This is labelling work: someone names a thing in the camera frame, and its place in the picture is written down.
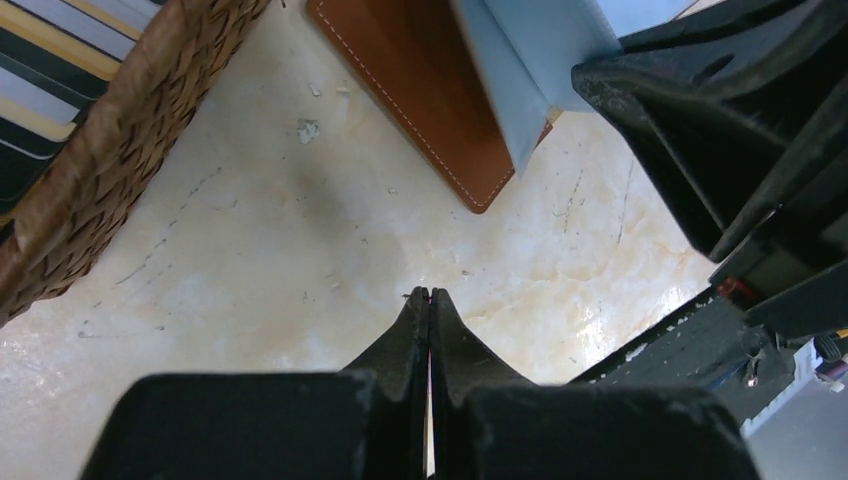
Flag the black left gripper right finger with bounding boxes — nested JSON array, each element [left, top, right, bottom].
[[429, 289, 759, 479]]

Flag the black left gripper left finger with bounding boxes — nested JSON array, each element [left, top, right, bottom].
[[81, 287, 430, 479]]

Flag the brown woven divided basket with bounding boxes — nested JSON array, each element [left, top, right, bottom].
[[1, 1, 266, 322]]

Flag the brown leather card holder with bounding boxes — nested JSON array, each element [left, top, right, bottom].
[[305, 0, 697, 215]]

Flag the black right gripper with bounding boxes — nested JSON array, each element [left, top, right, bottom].
[[572, 0, 847, 338]]

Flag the black striped card in basket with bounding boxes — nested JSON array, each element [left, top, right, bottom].
[[1, 0, 164, 226]]

